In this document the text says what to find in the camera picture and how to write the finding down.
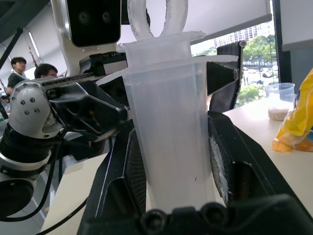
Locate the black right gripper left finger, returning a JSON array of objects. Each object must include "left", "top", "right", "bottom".
[{"left": 83, "top": 126, "right": 148, "bottom": 222}]

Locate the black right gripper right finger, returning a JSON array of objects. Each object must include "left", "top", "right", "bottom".
[{"left": 207, "top": 110, "right": 308, "bottom": 210}]

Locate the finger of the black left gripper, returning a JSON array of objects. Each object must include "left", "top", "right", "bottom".
[
  {"left": 206, "top": 61, "right": 240, "bottom": 96},
  {"left": 48, "top": 81, "right": 131, "bottom": 143}
]

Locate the translucent plastic syringe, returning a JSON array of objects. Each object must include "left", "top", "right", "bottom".
[{"left": 96, "top": 0, "right": 239, "bottom": 214}]

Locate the clear plastic cup with grains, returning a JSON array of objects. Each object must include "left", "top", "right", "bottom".
[{"left": 265, "top": 82, "right": 296, "bottom": 121}]

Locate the black office chair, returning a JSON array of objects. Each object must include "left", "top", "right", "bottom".
[{"left": 207, "top": 40, "right": 247, "bottom": 111}]

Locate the person with glasses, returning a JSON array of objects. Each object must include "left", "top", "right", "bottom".
[{"left": 33, "top": 63, "right": 59, "bottom": 79}]

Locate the yellow plastic snack bag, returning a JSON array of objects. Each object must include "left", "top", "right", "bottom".
[{"left": 271, "top": 68, "right": 313, "bottom": 153}]

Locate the person in dark shirt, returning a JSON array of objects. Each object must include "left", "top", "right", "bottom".
[{"left": 6, "top": 57, "right": 27, "bottom": 95}]

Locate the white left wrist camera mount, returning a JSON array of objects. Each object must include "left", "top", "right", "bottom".
[{"left": 50, "top": 0, "right": 123, "bottom": 75}]

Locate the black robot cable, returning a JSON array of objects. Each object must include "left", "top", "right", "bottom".
[
  {"left": 0, "top": 136, "right": 66, "bottom": 222},
  {"left": 39, "top": 197, "right": 88, "bottom": 235}
]

